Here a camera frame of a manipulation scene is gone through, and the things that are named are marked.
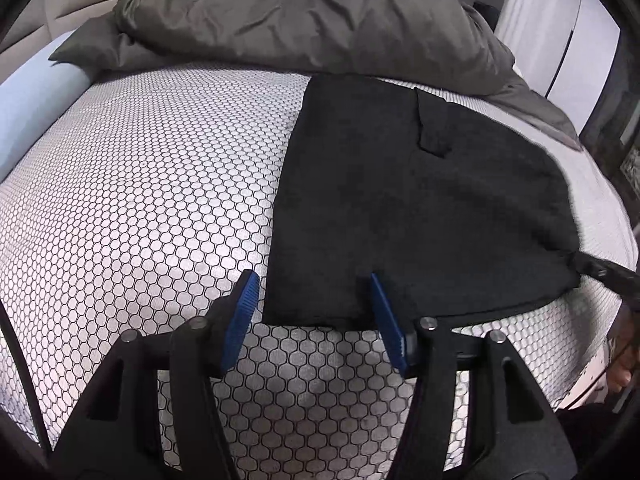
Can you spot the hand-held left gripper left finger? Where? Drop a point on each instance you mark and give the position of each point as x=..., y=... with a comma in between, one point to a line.
x=240, y=325

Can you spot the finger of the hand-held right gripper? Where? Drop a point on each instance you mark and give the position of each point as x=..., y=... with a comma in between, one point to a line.
x=607, y=275

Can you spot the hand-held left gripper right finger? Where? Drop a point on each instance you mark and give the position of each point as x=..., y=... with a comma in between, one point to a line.
x=392, y=330

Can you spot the black pants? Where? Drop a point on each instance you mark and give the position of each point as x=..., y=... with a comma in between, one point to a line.
x=425, y=210

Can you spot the person's right hand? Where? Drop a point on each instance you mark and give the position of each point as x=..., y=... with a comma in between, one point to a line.
x=625, y=370

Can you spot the dark shelf cabinet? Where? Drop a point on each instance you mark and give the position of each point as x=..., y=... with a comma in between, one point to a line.
x=615, y=125

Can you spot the person's dark clothing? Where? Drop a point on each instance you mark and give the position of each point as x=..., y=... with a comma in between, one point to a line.
x=585, y=430

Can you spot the bed with honeycomb sheet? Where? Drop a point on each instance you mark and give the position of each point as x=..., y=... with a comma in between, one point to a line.
x=150, y=185

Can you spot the white wardrobe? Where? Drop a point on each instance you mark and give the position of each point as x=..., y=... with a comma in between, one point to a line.
x=540, y=25

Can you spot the light blue pillow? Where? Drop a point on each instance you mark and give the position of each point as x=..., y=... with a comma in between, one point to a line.
x=30, y=110

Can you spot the grey duvet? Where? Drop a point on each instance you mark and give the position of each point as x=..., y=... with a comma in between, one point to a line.
x=300, y=20

